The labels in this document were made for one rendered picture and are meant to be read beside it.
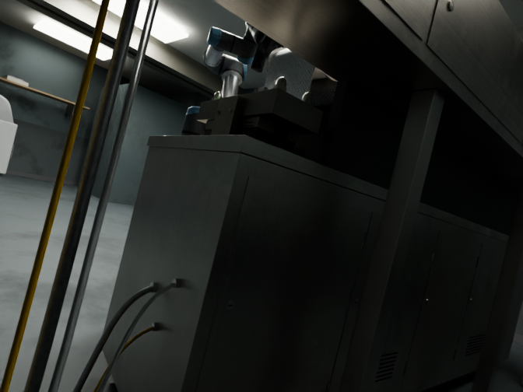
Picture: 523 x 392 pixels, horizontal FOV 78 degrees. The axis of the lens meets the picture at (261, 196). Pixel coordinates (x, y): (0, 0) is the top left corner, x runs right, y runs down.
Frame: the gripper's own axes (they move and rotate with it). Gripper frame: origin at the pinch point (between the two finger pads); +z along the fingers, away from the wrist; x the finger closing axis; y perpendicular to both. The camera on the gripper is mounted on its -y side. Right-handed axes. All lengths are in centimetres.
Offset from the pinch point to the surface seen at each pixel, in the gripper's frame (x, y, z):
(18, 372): -54, -115, 61
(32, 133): -56, -489, -529
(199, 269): -31, -30, 72
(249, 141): -30, -3, 56
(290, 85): -5.8, 2.3, 23.1
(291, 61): -5.8, 7.1, 15.7
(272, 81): -5.8, -2.2, 12.8
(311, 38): -24, 19, 44
